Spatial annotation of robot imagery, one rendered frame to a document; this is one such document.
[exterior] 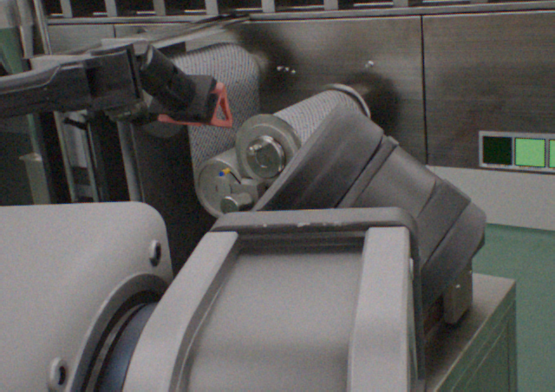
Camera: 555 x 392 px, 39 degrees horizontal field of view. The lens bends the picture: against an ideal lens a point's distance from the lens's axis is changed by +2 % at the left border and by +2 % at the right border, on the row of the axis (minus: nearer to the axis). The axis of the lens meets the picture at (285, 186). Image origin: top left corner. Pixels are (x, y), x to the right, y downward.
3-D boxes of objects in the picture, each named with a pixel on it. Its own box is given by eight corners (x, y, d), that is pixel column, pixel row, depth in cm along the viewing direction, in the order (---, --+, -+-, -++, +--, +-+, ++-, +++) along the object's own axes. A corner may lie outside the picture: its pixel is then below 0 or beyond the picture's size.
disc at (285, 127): (238, 189, 142) (231, 110, 137) (239, 188, 142) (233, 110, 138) (307, 200, 135) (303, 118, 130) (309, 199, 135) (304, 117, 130)
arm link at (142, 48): (140, 72, 104) (153, 35, 105) (102, 74, 107) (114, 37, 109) (172, 96, 109) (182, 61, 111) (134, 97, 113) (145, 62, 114)
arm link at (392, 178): (355, 358, 39) (270, 295, 39) (367, 272, 49) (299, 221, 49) (477, 231, 36) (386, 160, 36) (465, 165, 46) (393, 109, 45)
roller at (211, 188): (198, 216, 149) (190, 156, 146) (270, 176, 169) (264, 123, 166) (249, 223, 143) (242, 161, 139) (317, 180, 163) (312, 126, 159)
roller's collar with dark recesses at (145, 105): (125, 125, 145) (119, 91, 143) (146, 117, 150) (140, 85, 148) (151, 127, 142) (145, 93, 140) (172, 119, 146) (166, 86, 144)
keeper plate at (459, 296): (444, 322, 143) (441, 267, 139) (463, 298, 151) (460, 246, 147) (457, 324, 141) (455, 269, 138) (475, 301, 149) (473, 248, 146)
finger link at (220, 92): (237, 144, 120) (203, 117, 112) (200, 141, 123) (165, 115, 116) (249, 105, 121) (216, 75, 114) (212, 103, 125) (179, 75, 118)
